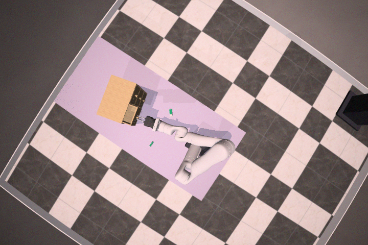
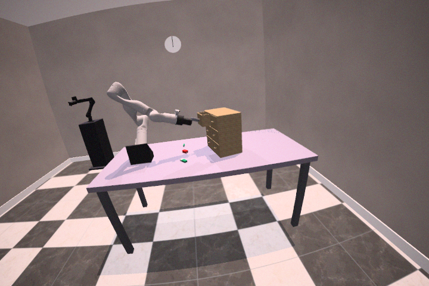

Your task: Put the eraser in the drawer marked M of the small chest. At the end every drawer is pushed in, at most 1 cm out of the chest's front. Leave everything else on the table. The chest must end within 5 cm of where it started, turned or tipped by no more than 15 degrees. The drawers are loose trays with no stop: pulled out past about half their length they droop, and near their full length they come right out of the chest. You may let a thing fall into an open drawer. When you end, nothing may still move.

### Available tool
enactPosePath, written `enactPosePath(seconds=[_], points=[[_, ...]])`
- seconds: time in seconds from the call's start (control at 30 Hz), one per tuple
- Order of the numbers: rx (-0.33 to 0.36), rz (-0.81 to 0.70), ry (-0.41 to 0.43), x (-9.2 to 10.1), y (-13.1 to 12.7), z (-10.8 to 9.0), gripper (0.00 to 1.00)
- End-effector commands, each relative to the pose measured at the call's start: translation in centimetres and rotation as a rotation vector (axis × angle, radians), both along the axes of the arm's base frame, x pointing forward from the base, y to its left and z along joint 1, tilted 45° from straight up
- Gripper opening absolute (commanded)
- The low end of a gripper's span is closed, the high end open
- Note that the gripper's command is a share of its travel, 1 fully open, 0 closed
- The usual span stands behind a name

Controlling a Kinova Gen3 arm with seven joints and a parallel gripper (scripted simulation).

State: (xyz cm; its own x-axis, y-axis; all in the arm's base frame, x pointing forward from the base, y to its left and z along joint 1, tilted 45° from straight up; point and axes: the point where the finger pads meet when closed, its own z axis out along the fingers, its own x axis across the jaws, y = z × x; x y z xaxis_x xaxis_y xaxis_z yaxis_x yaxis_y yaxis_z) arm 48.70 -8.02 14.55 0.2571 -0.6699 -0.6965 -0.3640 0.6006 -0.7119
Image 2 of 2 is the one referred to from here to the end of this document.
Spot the small wooden chest of drawers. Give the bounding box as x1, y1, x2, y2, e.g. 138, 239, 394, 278
204, 108, 243, 158

